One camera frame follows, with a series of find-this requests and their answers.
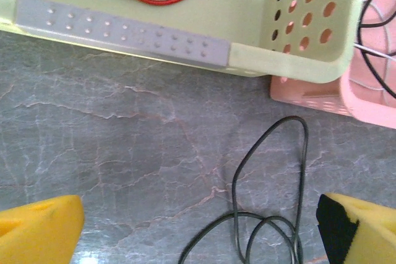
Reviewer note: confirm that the pink plastic basket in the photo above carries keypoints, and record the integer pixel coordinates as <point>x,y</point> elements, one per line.
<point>371,106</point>

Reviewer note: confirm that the green plastic basket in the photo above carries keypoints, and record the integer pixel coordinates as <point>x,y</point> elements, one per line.
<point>216,13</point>

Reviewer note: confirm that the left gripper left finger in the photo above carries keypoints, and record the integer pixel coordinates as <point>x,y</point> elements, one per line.
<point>40,233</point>

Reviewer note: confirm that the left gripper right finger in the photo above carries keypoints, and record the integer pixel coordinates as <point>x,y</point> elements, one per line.
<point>365,236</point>

